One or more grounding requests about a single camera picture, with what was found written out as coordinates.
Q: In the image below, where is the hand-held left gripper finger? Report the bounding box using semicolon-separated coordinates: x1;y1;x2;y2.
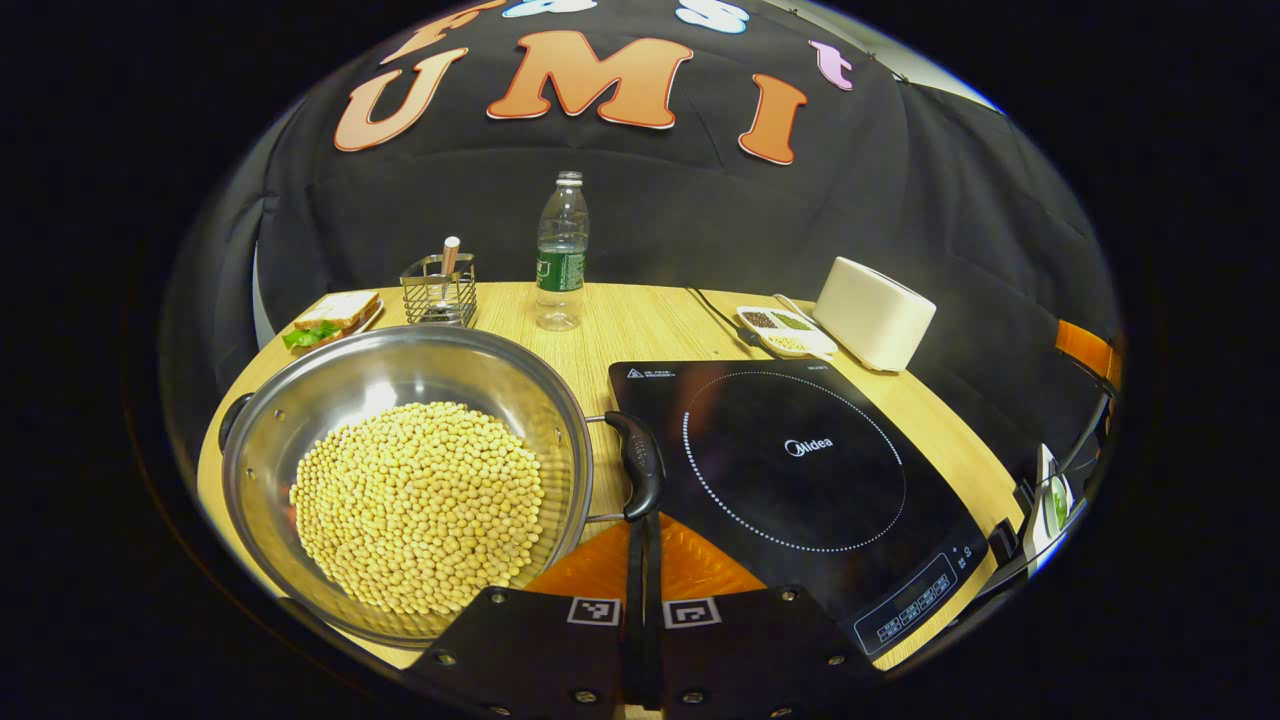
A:
645;515;886;717
405;515;647;717

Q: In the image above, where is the black induction cooktop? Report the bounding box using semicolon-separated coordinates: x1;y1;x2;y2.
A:
608;358;991;658

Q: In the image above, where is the pile of soybeans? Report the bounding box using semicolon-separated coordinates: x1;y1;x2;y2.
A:
290;401;546;616

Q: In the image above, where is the stainless steel pot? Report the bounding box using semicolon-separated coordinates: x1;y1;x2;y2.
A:
218;323;668;651

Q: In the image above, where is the white dish with green food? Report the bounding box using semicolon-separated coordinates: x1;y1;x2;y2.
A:
1030;443;1079;576

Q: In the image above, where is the white toaster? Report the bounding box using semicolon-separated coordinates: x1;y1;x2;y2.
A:
812;256;938;374

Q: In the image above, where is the white divided dish of beans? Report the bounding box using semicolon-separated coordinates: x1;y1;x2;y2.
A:
735;305;839;359

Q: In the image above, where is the clear plastic water bottle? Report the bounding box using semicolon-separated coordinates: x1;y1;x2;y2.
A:
535;170;591;332

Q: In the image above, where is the black backdrop cloth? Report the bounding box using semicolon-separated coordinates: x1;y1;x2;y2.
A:
160;0;1121;481

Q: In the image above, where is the small white plate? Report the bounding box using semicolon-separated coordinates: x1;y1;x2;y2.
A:
295;298;386;351

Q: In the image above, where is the sandwich with lettuce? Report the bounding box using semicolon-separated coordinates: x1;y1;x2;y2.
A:
282;291;381;351

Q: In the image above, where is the black power cable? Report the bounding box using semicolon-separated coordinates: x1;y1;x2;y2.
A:
685;286;766;349

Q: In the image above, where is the metal wire basket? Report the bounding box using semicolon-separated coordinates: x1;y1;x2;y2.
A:
400;253;479;329

